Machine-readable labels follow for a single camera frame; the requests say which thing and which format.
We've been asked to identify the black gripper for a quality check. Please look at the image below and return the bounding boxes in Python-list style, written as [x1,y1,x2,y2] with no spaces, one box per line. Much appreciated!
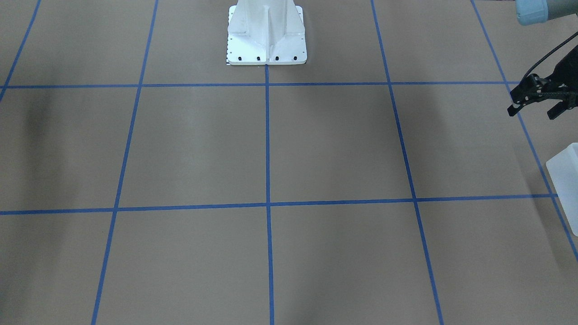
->
[507,47,578,120]

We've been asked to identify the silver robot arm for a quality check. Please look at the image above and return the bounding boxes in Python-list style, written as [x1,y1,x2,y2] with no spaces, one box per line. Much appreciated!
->
[507,0,578,120]

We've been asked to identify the translucent white plastic box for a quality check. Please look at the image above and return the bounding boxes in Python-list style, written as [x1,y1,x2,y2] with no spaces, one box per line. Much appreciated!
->
[546,143,578,236]

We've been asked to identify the black camera cable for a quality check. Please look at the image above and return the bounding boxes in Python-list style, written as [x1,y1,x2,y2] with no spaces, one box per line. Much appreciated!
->
[526,32,578,82]

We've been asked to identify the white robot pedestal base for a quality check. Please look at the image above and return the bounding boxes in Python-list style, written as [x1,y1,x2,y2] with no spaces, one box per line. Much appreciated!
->
[226,0,308,65]

